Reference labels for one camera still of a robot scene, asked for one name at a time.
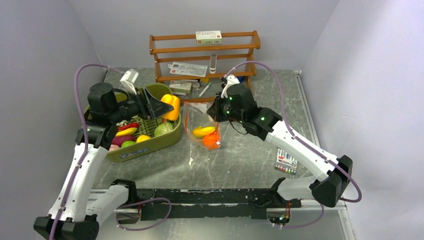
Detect white flat packet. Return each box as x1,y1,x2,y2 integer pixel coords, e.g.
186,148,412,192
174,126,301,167
167,61,208,78

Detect orange wooden shelf rack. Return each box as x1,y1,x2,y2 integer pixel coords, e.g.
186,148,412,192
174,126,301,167
149,30,261,102

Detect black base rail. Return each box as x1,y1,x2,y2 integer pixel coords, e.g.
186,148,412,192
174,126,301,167
124,187,301,221

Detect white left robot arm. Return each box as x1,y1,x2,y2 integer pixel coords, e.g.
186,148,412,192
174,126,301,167
33,83,174,240

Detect yellow lemon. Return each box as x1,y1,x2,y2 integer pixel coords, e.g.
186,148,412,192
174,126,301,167
135,134,151,143

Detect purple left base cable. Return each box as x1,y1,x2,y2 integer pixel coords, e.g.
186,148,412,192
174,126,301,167
115,197,173,232

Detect green lime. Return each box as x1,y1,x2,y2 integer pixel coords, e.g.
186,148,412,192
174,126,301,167
120,140,136,148

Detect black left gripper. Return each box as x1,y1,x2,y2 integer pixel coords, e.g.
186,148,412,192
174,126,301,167
108,86,173,123

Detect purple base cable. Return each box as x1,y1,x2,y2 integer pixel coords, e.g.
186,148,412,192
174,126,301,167
115,197,173,232
269,196,325,230

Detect pink peach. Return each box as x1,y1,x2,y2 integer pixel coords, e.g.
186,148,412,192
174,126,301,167
108,144,121,152

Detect white green box lower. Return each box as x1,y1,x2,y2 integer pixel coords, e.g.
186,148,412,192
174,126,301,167
169,80,192,94

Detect yellow banana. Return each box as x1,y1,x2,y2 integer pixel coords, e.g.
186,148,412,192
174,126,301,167
191,126,217,138

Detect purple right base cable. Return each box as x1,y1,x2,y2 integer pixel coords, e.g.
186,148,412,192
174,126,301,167
269,196,325,230

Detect olive green plastic bin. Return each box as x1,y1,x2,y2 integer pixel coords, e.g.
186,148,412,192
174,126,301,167
84,82,182,164

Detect green white marker pen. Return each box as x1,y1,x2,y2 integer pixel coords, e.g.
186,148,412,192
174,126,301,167
198,82,212,98

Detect clear zip top bag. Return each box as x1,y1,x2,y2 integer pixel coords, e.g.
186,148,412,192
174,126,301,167
182,102,222,150

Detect green cabbage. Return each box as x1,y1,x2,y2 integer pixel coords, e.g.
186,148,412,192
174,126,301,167
154,122,174,137

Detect orange tangerine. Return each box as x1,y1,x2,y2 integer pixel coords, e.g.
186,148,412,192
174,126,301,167
202,131,221,150

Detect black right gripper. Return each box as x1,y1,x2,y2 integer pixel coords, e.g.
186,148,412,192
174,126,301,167
206,91,246,124

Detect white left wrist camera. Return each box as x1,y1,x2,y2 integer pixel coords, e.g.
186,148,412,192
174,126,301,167
120,69,139,94

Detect orange bell pepper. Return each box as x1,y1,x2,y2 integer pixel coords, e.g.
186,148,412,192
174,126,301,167
161,94,181,121

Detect colourful marker set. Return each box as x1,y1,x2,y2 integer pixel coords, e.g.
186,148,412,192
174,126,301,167
274,148,298,175

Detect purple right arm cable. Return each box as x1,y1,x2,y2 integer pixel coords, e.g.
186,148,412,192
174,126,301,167
223,60,363,204

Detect white green box on shelf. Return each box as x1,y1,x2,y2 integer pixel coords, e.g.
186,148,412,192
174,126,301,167
195,30,222,45

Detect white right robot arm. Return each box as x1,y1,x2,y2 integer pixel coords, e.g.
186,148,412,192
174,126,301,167
206,83,353,208

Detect red chili pepper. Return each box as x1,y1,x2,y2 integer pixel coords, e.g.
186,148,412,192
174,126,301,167
118,122,140,132

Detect blue stapler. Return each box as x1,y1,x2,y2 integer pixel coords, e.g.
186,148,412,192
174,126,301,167
236,76,246,83

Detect white grey small device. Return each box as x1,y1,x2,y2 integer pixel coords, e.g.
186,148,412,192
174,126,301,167
209,53,217,74

